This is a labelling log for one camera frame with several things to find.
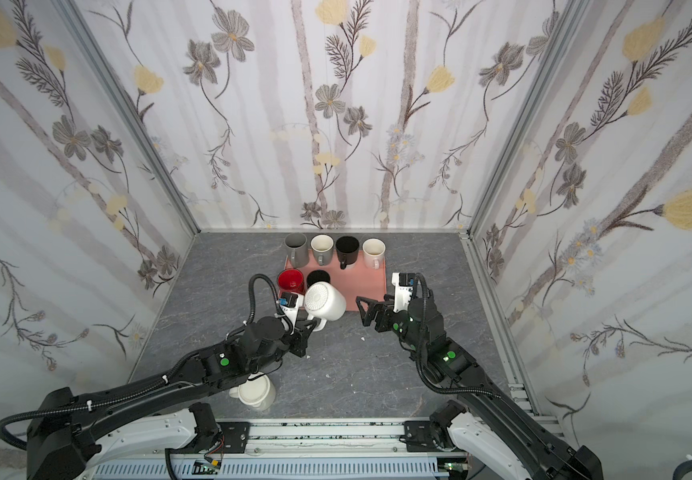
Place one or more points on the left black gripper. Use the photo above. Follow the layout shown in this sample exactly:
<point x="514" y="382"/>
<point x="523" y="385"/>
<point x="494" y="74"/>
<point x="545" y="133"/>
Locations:
<point x="300" y="338"/>

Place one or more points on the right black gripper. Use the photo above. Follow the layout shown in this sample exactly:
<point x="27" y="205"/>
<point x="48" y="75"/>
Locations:
<point x="386" y="314"/>

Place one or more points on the white ribbed mug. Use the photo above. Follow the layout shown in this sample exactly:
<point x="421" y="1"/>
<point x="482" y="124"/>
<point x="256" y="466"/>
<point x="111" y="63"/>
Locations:
<point x="324" y="303"/>

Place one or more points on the red mug black handle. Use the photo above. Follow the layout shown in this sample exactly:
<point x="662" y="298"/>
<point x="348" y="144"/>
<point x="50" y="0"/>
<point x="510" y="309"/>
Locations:
<point x="292" y="280"/>

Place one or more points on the pink mug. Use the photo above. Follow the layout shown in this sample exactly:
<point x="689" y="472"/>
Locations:
<point x="374" y="251"/>

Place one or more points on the cream mug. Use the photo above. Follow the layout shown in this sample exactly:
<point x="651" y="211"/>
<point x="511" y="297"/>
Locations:
<point x="258" y="392"/>

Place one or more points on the black mug white base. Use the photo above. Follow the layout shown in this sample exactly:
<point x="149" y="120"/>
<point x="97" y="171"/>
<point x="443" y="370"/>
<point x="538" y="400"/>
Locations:
<point x="347" y="249"/>

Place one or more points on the small grey mug white inside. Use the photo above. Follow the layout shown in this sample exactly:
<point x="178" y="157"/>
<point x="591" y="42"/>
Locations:
<point x="322" y="247"/>

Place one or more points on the tall grey mug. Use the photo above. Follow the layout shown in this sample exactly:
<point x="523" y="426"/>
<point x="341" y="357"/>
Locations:
<point x="297" y="249"/>

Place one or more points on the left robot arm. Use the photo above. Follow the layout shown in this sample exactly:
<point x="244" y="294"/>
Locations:
<point x="65" y="433"/>

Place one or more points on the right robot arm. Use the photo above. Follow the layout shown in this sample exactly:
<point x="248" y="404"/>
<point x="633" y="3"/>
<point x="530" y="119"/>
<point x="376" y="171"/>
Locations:
<point x="483" y="420"/>

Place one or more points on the pink plastic tray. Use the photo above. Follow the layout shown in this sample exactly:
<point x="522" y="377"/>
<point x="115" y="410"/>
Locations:
<point x="357" y="280"/>

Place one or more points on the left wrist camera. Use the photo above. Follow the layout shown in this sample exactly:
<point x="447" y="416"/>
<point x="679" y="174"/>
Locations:
<point x="290" y="304"/>

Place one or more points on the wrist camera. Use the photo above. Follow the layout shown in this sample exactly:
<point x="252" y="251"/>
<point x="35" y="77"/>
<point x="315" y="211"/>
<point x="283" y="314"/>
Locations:
<point x="290" y="304"/>
<point x="404" y="291"/>

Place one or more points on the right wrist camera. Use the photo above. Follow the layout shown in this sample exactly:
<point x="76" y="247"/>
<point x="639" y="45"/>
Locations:
<point x="404" y="291"/>

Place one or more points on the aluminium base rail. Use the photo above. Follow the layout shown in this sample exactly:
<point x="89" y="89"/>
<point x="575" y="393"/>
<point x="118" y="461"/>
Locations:
<point x="183" y="433"/>

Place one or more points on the white vented cable duct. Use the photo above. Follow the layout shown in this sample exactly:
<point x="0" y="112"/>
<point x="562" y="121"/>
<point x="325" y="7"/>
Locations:
<point x="284" y="468"/>

